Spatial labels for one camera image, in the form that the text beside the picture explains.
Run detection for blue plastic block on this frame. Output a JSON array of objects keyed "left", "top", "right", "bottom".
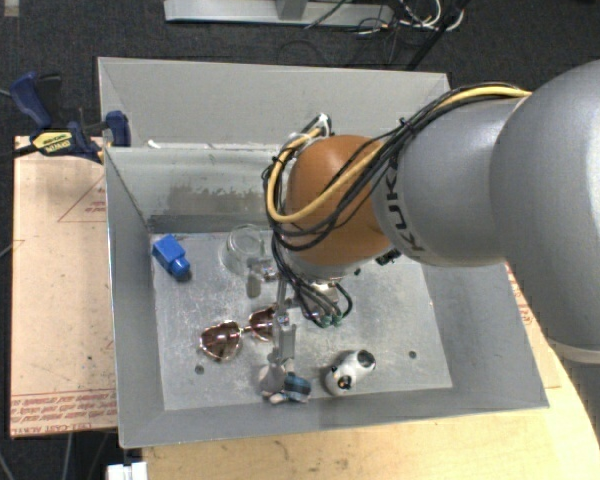
[{"left": 150, "top": 233, "right": 193, "bottom": 284}]

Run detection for grey metal bin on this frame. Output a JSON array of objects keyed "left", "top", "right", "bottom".
[{"left": 97, "top": 56, "right": 551, "bottom": 450}]

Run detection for heart-shaped sunglasses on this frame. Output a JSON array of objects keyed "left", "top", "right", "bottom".
[{"left": 198, "top": 304, "right": 282, "bottom": 364}]

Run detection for clear glass cup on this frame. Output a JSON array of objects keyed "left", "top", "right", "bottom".
[{"left": 218, "top": 223, "right": 276, "bottom": 277}]

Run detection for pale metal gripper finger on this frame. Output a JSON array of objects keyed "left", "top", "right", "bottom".
[
  {"left": 258, "top": 311, "right": 299, "bottom": 394},
  {"left": 245, "top": 256, "right": 280, "bottom": 300}
]

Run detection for small blue-grey and white object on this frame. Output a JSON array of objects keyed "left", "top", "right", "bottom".
[{"left": 261, "top": 372, "right": 312, "bottom": 405}]

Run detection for silver and white toy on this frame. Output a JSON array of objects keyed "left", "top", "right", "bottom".
[{"left": 321, "top": 348, "right": 378, "bottom": 398}]

